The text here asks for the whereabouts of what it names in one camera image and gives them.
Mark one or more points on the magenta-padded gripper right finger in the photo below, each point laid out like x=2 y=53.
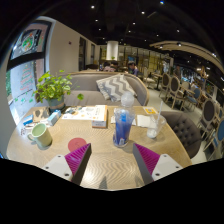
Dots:
x=150 y=160

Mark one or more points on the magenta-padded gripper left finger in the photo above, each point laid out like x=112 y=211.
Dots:
x=75 y=160

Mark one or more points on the clear blue-label water bottle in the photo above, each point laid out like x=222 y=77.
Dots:
x=122 y=128

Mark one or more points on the flat round red coaster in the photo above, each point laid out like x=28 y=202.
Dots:
x=76 y=144

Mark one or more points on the clear plastic cup with straw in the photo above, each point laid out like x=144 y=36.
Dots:
x=155 y=128

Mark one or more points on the white napkin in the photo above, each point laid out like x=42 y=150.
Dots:
x=143 y=120

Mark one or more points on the pale green mug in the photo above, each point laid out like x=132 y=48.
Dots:
x=41 y=135

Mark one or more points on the white orange box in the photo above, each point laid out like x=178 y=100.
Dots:
x=99 y=124

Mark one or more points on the grey tufted armchair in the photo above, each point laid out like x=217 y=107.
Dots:
x=185 y=131

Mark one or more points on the light blue white box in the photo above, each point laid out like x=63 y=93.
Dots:
x=54 y=117

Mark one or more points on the open white magazine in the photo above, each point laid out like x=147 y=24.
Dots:
x=85 y=112

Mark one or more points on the yellow card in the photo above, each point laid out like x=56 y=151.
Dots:
x=149 y=110

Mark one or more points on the brown card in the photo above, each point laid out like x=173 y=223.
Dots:
x=40 y=114

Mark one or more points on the small blue white box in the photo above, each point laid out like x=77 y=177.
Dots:
x=28 y=120

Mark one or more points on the green potted plant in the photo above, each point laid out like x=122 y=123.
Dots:
x=53 y=88

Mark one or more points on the group of oval-back chairs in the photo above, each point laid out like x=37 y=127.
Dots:
x=208 y=113

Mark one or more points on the grey curved sofa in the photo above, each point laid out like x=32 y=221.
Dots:
x=85 y=85

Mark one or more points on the grey white chevron pillow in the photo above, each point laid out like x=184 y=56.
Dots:
x=115 y=86

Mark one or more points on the person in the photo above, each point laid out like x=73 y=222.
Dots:
x=177 y=71
x=110 y=67
x=132 y=69

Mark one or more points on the group of ceiling lights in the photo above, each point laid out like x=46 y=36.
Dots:
x=92 y=6

